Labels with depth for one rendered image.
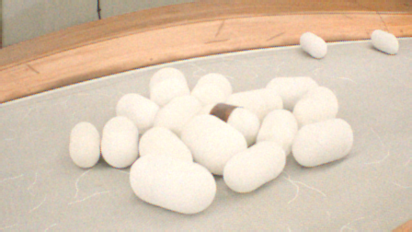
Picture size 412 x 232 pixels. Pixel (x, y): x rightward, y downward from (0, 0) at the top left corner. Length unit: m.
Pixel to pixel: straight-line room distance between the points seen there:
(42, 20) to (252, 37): 1.90
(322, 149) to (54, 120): 0.17
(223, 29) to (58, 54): 0.13
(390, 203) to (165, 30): 0.28
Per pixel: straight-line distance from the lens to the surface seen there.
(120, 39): 0.46
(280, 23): 0.51
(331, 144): 0.28
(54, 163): 0.31
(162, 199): 0.25
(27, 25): 2.34
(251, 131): 0.30
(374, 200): 0.26
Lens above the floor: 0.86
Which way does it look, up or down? 20 degrees down
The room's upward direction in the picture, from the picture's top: 3 degrees counter-clockwise
